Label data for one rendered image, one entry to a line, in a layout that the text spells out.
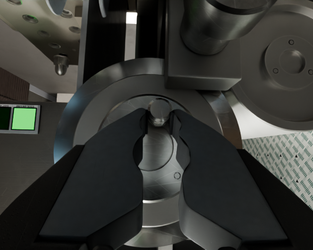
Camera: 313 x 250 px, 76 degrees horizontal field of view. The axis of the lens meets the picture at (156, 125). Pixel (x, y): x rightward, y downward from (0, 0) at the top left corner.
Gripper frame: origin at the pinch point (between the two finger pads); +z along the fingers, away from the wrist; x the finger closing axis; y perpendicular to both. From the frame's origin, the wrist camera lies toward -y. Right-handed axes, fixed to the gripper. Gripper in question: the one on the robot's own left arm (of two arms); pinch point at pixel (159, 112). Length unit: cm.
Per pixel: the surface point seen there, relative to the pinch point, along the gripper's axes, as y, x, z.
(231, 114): 1.9, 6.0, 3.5
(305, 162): 9.4, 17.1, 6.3
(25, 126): 20.9, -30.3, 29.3
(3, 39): 43, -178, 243
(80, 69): -0.4, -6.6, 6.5
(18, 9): -3.4, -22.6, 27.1
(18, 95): 152, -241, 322
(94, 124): 2.4, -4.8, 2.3
